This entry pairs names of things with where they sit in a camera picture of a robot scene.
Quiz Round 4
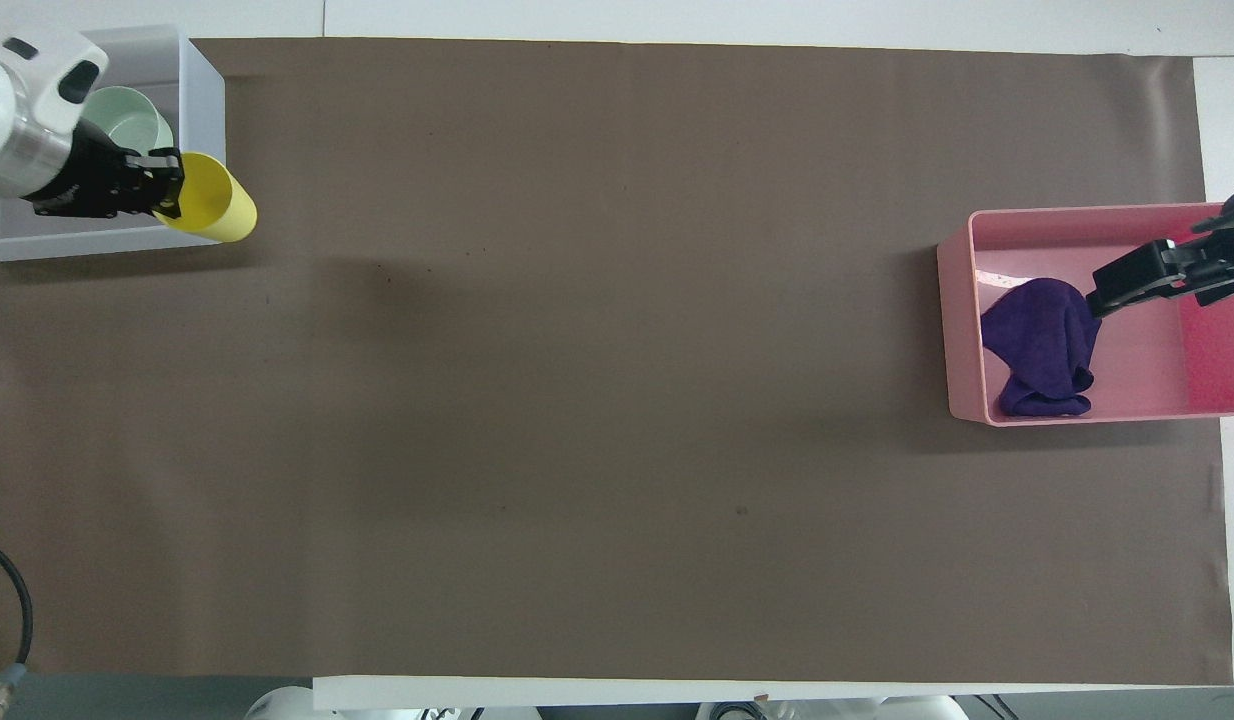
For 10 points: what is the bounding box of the purple cloth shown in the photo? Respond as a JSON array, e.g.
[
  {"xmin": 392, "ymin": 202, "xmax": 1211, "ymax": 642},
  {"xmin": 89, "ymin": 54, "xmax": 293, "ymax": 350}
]
[{"xmin": 979, "ymin": 277, "xmax": 1104, "ymax": 420}]

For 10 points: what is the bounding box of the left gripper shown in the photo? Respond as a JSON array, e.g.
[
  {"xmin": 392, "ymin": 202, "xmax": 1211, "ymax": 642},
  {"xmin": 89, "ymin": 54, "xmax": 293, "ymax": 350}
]
[{"xmin": 22, "ymin": 120, "xmax": 186, "ymax": 222}]

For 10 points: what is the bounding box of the black cable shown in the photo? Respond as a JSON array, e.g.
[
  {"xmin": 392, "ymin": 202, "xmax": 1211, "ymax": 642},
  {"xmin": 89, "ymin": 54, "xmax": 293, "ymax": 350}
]
[{"xmin": 0, "ymin": 536, "xmax": 35, "ymax": 717}]

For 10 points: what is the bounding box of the yellow cup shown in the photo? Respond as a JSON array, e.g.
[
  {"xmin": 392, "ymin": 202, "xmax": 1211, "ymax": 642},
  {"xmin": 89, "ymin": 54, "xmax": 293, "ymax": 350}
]
[{"xmin": 154, "ymin": 150, "xmax": 259, "ymax": 244}]

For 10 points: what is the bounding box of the pink storage box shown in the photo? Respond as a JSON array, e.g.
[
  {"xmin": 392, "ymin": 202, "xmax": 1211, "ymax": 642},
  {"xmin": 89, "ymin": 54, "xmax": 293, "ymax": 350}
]
[{"xmin": 936, "ymin": 203, "xmax": 1234, "ymax": 428}]

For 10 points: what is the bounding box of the pale green cup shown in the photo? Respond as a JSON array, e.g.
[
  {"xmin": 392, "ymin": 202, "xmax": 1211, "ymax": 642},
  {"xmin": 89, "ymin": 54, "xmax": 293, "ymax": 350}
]
[{"xmin": 77, "ymin": 86, "xmax": 176, "ymax": 157}]

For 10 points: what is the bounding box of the white storage box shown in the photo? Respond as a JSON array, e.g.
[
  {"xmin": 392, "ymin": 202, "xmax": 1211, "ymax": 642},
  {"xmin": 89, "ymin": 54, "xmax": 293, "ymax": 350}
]
[{"xmin": 0, "ymin": 25, "xmax": 227, "ymax": 263}]

